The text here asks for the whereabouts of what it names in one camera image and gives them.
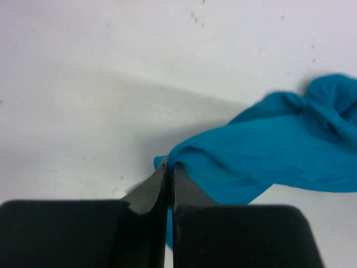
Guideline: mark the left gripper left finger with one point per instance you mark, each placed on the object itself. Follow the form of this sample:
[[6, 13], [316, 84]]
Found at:
[[125, 232]]

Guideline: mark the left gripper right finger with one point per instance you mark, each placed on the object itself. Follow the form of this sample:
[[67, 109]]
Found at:
[[207, 234]]

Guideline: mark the blue t shirt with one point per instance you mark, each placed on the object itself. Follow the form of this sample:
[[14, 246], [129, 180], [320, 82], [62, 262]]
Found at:
[[305, 141]]

